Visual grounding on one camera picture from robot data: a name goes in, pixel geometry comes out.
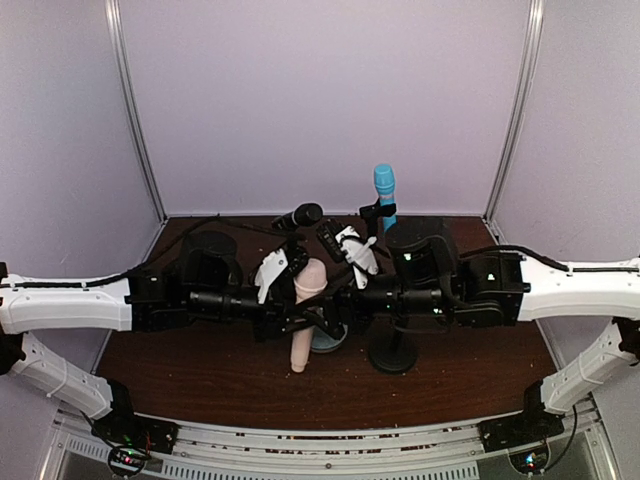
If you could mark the right aluminium frame post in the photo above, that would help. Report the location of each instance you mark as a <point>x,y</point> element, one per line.
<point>526,73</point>

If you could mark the black microphone stand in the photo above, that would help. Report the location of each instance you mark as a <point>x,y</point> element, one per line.
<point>292,239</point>
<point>392,353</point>
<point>371,213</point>

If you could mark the aluminium frame post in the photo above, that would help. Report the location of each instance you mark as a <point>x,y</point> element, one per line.
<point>526,73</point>
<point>116,32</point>

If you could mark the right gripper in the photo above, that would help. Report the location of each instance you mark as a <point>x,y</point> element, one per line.
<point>347,300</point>

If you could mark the black microphone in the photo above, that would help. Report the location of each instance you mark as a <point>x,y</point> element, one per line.
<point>305,215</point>

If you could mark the green ceramic bowl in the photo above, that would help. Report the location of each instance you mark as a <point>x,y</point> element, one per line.
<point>323,343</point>

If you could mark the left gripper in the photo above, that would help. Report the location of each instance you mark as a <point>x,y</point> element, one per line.
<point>279,310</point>

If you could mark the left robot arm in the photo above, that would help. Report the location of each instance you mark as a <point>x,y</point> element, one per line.
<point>203,283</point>

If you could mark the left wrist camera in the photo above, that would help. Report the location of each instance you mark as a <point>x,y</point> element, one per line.
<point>281,264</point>

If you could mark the left aluminium frame post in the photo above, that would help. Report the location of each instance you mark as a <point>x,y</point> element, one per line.
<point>116,32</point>

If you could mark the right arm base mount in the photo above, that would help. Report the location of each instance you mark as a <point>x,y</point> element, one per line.
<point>525,438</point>

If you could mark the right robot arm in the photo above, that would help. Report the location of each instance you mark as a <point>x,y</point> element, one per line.
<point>500,285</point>

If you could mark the blue toy microphone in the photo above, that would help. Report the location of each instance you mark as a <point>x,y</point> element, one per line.
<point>384,183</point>

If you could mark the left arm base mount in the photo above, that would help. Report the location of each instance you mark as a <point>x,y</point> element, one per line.
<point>132,441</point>

